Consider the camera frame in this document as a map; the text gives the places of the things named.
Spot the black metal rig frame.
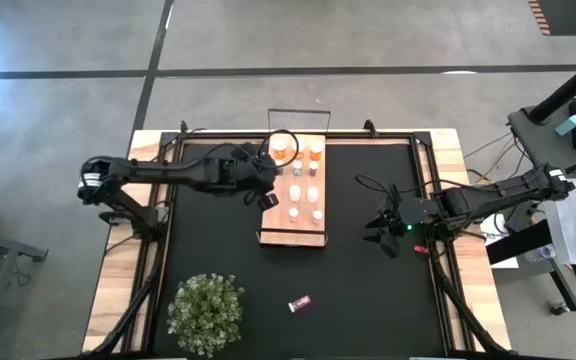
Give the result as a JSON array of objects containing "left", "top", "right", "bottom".
[{"left": 80, "top": 119, "right": 512, "bottom": 360}]

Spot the clear plastic bottle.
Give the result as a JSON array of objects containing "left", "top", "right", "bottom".
[{"left": 525, "top": 243, "right": 558, "bottom": 264}]

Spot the small teal block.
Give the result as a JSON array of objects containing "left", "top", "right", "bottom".
[{"left": 555, "top": 114, "right": 576, "bottom": 137}]

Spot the wooden shelf with black frame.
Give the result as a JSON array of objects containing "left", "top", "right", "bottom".
[{"left": 256, "top": 108, "right": 333, "bottom": 248}]

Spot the black red-striped floor mat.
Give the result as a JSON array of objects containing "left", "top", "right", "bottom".
[{"left": 527, "top": 0, "right": 576, "bottom": 37}]

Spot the black power adapter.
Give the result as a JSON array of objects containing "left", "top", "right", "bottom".
[{"left": 505, "top": 199, "right": 539, "bottom": 232}]

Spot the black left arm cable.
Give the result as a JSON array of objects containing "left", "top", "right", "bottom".
[{"left": 187, "top": 128, "right": 301, "bottom": 174}]

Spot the black table mat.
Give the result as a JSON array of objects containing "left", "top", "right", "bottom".
[{"left": 151, "top": 141, "right": 448, "bottom": 357}]

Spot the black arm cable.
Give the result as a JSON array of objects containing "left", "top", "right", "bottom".
[
  {"left": 187, "top": 128, "right": 301, "bottom": 174},
  {"left": 355, "top": 173, "right": 474, "bottom": 201}
]

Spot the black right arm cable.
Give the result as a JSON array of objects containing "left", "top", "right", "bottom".
[{"left": 355, "top": 173, "right": 474, "bottom": 201}]

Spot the dark grey side desk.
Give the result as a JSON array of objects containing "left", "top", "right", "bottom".
[{"left": 506, "top": 84, "right": 576, "bottom": 182}]

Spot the green white-flowered potted plant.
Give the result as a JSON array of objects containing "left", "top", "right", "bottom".
[{"left": 166, "top": 272, "right": 247, "bottom": 359}]

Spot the black metal pole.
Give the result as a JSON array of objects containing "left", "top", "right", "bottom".
[{"left": 527, "top": 49, "right": 576, "bottom": 124}]

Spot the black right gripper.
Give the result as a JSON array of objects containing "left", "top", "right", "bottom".
[{"left": 363, "top": 196, "right": 442, "bottom": 260}]

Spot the black desk leg frame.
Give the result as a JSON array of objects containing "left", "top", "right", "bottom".
[{"left": 485, "top": 219, "right": 576, "bottom": 312}]

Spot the white paper sheet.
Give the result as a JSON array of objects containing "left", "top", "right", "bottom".
[{"left": 480, "top": 213, "right": 519, "bottom": 270}]

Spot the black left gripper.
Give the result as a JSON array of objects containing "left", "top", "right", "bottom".
[{"left": 232, "top": 148, "right": 280, "bottom": 212}]

